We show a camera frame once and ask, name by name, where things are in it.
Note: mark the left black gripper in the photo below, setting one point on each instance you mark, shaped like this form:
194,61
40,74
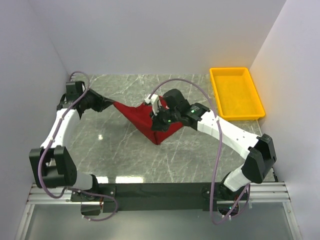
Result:
102,102

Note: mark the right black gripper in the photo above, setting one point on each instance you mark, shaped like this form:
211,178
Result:
157,124

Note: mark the red t shirt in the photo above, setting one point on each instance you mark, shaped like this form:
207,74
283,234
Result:
140,117

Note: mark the yellow plastic tray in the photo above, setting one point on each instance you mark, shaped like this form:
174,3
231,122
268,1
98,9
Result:
235,93

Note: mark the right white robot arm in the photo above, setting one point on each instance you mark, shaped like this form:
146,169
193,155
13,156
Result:
258,152

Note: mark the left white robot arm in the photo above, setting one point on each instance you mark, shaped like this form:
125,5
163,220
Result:
51,163

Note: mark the black base beam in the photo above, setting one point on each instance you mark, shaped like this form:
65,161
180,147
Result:
158,196

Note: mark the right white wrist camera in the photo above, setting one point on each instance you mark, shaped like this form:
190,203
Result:
154,101

